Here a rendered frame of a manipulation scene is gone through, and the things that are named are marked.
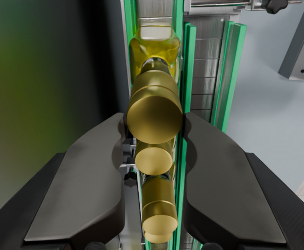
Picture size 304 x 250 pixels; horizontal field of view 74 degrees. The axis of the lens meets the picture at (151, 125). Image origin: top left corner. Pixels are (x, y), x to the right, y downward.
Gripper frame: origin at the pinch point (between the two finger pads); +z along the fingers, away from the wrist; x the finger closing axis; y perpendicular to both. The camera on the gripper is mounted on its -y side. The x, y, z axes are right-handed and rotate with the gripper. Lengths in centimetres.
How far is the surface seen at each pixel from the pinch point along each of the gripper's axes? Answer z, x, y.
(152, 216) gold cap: 0.1, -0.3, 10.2
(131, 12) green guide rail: 22.1, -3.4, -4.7
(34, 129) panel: 5.7, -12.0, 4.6
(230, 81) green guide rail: 22.1, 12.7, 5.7
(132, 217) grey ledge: 30, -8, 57
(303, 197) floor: 118, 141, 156
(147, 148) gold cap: 2.3, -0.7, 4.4
